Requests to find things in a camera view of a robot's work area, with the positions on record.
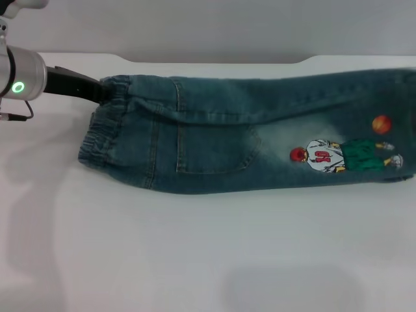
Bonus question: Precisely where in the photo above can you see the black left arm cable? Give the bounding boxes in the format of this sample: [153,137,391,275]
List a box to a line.
[0,100,34,122]

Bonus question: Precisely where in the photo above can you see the blue denim shorts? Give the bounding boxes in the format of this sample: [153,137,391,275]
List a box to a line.
[77,66,416,196]

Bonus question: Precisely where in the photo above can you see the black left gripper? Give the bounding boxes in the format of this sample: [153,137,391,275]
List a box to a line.
[42,66,114,106]

